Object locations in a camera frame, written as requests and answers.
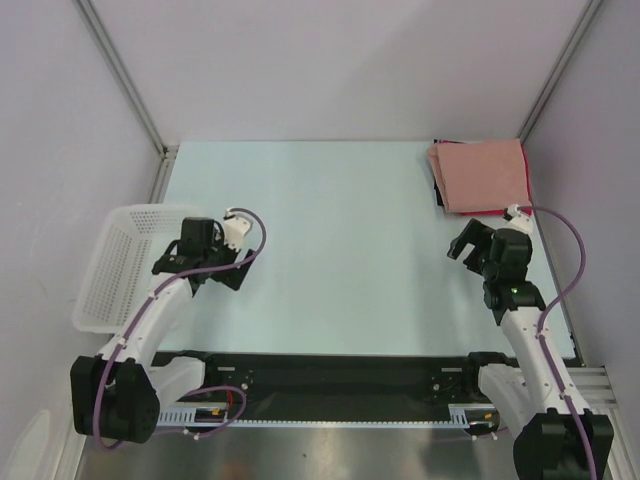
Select aluminium front rail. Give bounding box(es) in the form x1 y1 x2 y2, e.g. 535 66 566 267
568 367 617 408

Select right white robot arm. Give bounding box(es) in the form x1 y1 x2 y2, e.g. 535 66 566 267
447 214 614 479

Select aluminium corner post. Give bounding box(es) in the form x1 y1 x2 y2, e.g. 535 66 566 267
72 0 167 157
517 0 607 144

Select pink printed t shirt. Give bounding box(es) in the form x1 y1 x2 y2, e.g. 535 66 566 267
425 137 533 216

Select white plastic laundry basket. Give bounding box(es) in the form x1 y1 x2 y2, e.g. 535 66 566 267
72 204 204 334

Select left aluminium corner post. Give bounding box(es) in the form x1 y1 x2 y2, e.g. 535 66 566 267
72 0 167 157

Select black folded t shirt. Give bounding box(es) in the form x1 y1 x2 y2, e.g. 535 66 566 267
433 180 444 208

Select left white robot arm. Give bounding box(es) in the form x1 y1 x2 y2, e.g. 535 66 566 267
70 207 267 451

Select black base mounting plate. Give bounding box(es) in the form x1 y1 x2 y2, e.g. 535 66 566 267
152 350 488 411

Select white slotted cable duct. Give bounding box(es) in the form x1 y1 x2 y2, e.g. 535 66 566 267
157 404 500 431

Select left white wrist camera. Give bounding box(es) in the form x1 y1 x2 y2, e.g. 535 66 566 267
222 209 253 252

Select right aluminium corner post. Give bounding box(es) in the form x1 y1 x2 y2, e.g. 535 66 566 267
517 0 607 144

